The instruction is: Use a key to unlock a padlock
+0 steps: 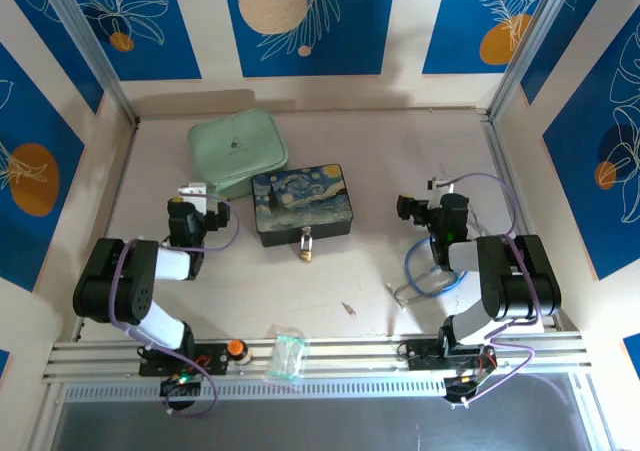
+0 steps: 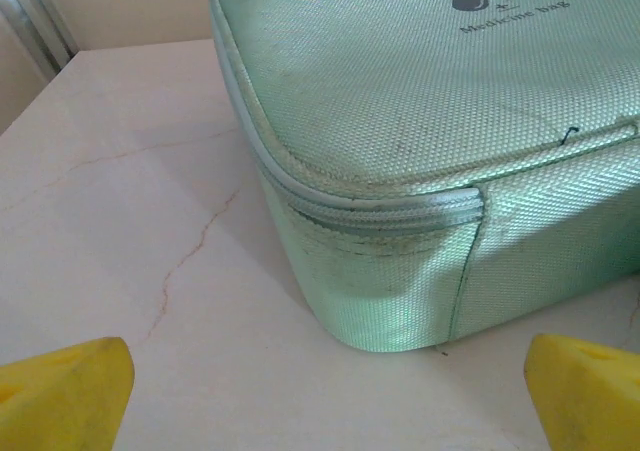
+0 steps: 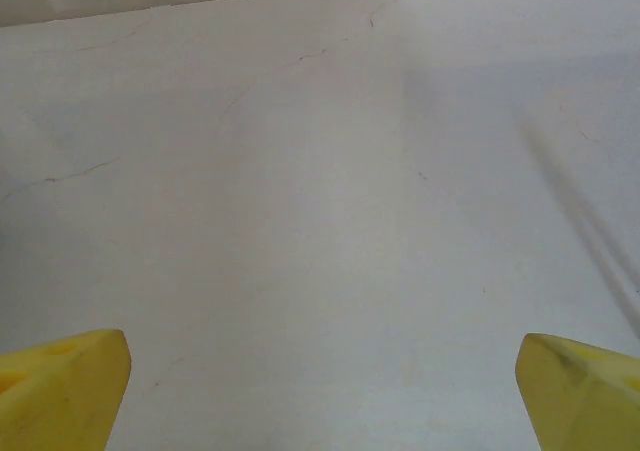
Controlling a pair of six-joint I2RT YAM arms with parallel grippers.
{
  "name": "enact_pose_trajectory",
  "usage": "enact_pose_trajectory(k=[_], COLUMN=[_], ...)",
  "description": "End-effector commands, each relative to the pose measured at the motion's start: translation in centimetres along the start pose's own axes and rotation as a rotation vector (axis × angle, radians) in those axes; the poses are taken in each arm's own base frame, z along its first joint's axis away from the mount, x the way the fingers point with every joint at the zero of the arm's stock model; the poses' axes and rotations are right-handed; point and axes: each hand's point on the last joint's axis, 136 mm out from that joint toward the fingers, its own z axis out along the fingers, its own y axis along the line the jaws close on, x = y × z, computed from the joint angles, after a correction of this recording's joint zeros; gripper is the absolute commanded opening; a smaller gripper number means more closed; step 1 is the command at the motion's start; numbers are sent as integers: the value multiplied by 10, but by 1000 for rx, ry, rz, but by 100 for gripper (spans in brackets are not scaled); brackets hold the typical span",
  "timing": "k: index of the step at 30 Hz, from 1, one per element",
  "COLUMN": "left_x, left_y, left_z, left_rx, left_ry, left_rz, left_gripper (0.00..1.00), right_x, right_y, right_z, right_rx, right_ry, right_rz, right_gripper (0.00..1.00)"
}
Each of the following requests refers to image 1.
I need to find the aluminium right upright post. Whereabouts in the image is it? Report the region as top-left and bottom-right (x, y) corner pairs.
(486, 0), (577, 118)

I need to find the black left connector box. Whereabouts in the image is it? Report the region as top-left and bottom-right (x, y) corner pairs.
(159, 376), (203, 413)

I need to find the black right connector box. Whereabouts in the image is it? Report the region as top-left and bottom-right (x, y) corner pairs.
(443, 374), (482, 406)

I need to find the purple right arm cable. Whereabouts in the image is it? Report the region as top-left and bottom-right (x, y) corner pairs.
(447, 171), (544, 405)

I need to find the starry night painted box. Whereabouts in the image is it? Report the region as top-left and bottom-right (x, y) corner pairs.
(250, 163), (357, 248)

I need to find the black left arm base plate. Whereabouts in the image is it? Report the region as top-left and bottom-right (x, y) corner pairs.
(138, 342), (229, 378)

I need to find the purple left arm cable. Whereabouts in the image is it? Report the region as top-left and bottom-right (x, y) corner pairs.
(110, 194), (241, 418)

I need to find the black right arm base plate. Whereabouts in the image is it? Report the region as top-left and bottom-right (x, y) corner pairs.
(405, 339), (500, 373)

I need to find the brass padlock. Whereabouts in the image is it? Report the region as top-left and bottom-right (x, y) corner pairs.
(298, 225), (317, 263)

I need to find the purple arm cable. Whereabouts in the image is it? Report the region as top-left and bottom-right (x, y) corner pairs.
(447, 171), (544, 405)
(110, 194), (241, 418)

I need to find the mint green zip case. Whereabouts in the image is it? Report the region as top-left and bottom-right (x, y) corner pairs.
(188, 109), (291, 202)

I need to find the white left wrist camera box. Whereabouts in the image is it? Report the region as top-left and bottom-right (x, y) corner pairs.
(176, 183), (209, 213)

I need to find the aluminium front frame rail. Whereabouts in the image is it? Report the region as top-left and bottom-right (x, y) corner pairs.
(41, 331), (592, 388)

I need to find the aluminium left upright post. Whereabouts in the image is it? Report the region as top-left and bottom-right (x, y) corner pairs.
(35, 0), (140, 124)

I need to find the aluminium upright post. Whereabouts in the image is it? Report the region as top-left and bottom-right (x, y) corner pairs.
(486, 0), (577, 118)
(35, 0), (140, 124)

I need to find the grey slotted cable duct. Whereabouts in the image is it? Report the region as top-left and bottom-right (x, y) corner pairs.
(61, 379), (447, 403)

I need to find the black connector box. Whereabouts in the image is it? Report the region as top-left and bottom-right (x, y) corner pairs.
(443, 374), (482, 406)
(159, 376), (203, 413)

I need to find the blue tube stethoscope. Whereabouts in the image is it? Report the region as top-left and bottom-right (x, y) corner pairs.
(387, 237), (467, 313)

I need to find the clear plastic bag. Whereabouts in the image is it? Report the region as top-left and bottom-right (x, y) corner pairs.
(264, 323), (312, 383)

